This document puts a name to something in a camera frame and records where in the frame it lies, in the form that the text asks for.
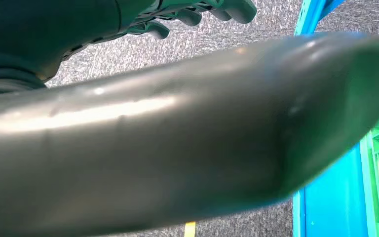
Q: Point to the yellow floor tape square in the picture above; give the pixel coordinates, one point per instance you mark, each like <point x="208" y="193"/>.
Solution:
<point x="189" y="230"/>

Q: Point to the blue steel shelving rack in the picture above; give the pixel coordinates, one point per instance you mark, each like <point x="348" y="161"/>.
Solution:
<point x="333" y="202"/>

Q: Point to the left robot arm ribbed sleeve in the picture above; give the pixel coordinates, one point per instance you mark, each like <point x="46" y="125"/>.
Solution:
<point x="3" y="78"/>

